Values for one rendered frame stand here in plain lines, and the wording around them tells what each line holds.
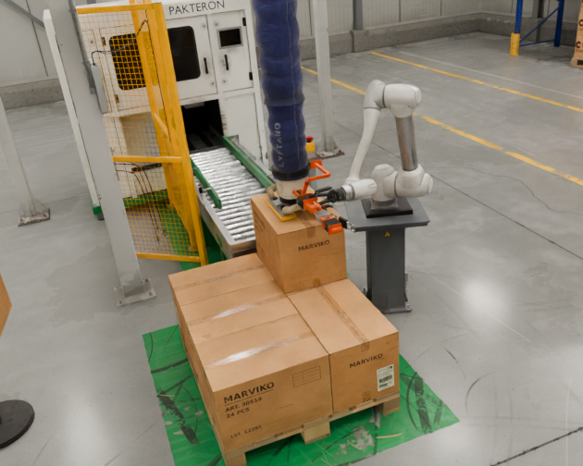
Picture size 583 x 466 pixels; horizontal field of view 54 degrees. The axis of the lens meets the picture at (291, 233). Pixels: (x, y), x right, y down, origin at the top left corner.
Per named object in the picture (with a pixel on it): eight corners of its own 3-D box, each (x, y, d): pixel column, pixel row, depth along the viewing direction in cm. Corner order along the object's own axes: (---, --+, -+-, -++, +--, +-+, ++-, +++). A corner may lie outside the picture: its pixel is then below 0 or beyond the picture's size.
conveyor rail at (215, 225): (172, 168, 593) (168, 151, 585) (177, 167, 595) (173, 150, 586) (233, 269, 398) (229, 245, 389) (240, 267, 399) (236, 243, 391)
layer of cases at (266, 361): (179, 325, 389) (167, 275, 371) (314, 287, 418) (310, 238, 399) (225, 452, 288) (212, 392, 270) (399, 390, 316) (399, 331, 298)
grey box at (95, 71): (99, 106, 403) (89, 63, 390) (107, 105, 405) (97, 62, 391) (102, 113, 386) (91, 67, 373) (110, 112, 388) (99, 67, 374)
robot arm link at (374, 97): (359, 106, 334) (381, 105, 328) (364, 77, 337) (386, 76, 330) (366, 114, 346) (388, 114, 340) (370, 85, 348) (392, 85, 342)
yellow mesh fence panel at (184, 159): (118, 268, 498) (51, 10, 403) (125, 262, 507) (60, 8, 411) (210, 275, 472) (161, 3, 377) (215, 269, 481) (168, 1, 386)
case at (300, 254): (256, 251, 390) (250, 196, 372) (312, 237, 400) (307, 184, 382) (284, 294, 338) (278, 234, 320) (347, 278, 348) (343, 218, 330)
